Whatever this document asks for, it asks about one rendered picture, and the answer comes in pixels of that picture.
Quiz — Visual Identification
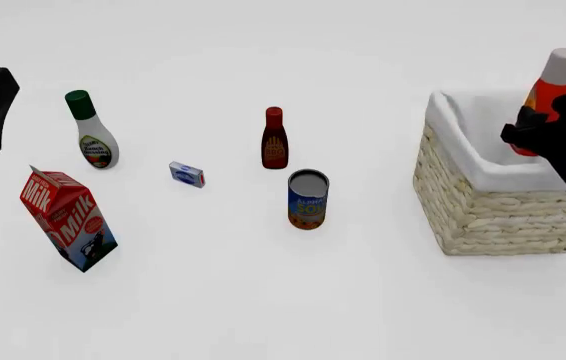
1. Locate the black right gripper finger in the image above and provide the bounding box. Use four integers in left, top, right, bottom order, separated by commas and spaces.
499, 105, 552, 154

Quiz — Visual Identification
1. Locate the red ketchup bottle white cap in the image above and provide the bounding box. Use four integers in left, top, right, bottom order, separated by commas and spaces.
509, 47, 566, 158

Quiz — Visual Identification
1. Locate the woven basket with white liner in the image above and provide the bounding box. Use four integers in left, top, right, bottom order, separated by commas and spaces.
412, 89, 566, 258

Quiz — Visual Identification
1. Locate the ranch dressing bottle green cap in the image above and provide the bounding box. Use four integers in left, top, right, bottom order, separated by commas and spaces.
64, 89, 121, 171

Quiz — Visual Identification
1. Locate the red milk carton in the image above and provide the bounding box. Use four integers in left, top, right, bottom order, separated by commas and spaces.
18, 164, 119, 274

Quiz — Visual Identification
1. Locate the small blue white box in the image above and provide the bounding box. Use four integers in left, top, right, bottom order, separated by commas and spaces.
168, 160, 207, 189

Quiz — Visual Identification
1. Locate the blue soup can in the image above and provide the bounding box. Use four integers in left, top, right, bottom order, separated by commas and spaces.
287, 168, 331, 231

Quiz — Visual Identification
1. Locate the dark red BBQ sauce bottle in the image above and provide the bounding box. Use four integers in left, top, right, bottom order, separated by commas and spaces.
261, 105, 290, 171

